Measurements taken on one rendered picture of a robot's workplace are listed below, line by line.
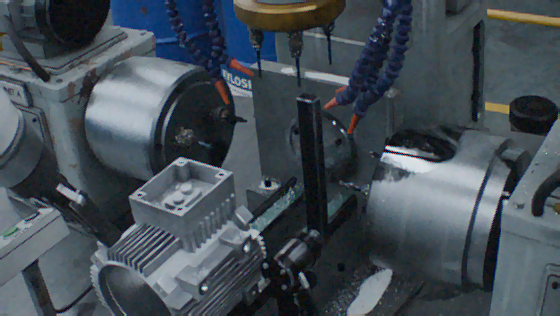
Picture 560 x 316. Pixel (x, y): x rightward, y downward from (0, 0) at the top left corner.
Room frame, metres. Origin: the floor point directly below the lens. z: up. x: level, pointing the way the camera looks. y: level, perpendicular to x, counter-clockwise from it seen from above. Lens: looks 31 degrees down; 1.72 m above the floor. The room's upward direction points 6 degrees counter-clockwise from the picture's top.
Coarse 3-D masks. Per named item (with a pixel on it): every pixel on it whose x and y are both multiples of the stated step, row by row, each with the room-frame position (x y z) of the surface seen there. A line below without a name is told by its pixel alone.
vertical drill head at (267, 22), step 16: (240, 0) 1.12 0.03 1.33; (256, 0) 1.10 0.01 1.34; (272, 0) 1.08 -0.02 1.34; (288, 0) 1.08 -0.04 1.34; (304, 0) 1.08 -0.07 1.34; (320, 0) 1.08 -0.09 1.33; (336, 0) 1.08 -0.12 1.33; (240, 16) 1.10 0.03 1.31; (256, 16) 1.07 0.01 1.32; (272, 16) 1.06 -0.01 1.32; (288, 16) 1.05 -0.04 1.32; (304, 16) 1.05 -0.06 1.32; (320, 16) 1.06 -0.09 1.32; (336, 16) 1.08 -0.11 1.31; (256, 32) 1.12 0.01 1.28; (272, 32) 1.07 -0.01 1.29; (288, 32) 1.07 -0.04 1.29; (256, 48) 1.12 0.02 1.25
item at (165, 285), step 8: (240, 208) 0.90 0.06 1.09; (232, 216) 0.90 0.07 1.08; (240, 216) 0.89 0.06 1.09; (248, 216) 0.90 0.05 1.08; (240, 224) 0.89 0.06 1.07; (104, 248) 0.84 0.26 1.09; (96, 256) 0.82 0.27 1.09; (104, 256) 0.82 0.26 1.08; (96, 264) 0.82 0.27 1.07; (160, 280) 0.75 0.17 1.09; (168, 280) 0.76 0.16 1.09; (256, 280) 0.89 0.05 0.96; (160, 288) 0.75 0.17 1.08; (168, 288) 0.75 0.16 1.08
